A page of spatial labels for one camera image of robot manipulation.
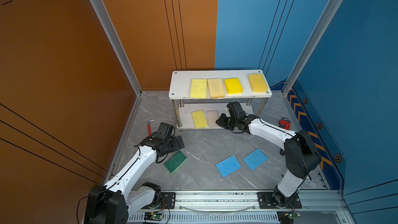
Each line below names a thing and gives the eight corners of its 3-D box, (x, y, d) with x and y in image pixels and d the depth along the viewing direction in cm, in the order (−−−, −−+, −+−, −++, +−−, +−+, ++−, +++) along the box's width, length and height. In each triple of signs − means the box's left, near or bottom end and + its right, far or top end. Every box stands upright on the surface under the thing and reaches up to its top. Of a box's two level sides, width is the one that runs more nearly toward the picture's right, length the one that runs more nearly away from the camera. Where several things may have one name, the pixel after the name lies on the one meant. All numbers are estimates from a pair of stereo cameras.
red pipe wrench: (278, 126, 103) (279, 125, 101) (279, 118, 107) (280, 116, 105) (288, 130, 101) (289, 128, 99) (289, 121, 105) (290, 119, 104)
